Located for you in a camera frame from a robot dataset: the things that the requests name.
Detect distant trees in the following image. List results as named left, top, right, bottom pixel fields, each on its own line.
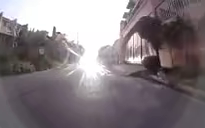
left=97, top=44, right=120, bottom=66

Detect dark round bush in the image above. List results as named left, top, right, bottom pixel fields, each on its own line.
left=141, top=54, right=162, bottom=75

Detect grey asphalt road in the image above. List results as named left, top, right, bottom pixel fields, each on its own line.
left=0, top=63, right=205, bottom=128

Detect dark leafy tree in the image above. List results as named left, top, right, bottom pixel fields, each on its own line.
left=134, top=14, right=198, bottom=52

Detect row of bushes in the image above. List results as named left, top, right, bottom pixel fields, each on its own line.
left=0, top=27, right=86, bottom=76

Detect pale kerb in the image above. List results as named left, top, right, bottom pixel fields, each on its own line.
left=125, top=69, right=205, bottom=105

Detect row of pale buildings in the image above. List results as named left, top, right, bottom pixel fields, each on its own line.
left=0, top=9, right=30, bottom=48

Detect small sign on post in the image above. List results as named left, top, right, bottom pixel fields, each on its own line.
left=38, top=47, right=46, bottom=62

